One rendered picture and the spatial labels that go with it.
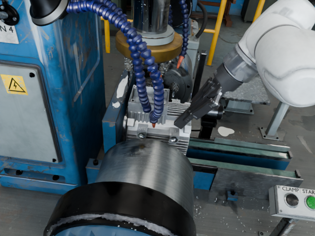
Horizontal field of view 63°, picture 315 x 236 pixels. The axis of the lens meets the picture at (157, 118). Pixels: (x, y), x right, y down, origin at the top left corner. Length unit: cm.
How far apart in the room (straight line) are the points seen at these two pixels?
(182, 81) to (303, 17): 52
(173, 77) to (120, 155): 49
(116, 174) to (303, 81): 39
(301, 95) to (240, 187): 58
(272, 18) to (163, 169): 39
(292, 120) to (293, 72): 107
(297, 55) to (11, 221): 90
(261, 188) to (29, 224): 79
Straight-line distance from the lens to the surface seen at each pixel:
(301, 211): 75
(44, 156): 84
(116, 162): 60
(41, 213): 97
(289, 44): 50
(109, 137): 74
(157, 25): 66
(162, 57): 65
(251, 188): 100
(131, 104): 77
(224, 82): 67
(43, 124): 74
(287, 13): 62
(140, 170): 56
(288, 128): 145
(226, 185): 98
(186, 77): 101
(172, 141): 79
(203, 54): 86
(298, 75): 46
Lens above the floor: 160
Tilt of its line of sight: 39 degrees down
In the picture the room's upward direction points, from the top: 6 degrees clockwise
